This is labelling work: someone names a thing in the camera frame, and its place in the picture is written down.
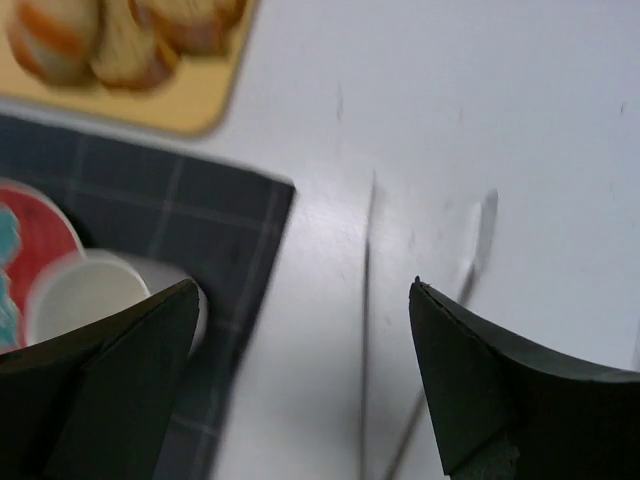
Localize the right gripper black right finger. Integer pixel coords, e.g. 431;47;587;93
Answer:
409;281;639;479

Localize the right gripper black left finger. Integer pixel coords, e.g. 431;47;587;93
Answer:
1;279;199;479

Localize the orange glazed twisted bread ring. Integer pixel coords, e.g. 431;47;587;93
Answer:
90;0;184;93

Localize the brown sliced bread piece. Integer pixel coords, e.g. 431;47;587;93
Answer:
129;0;247;55

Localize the white ceramic mug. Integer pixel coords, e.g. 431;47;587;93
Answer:
24;248;189;346

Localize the red plate with teal flower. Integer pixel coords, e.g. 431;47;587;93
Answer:
1;179;84;352

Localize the dark grey checked placemat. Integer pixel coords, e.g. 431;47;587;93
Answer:
1;116;295;479

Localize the yellow plastic tray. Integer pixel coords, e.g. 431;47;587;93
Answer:
1;1;259;137

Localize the orange glazed donut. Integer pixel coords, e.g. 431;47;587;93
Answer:
6;1;102;86

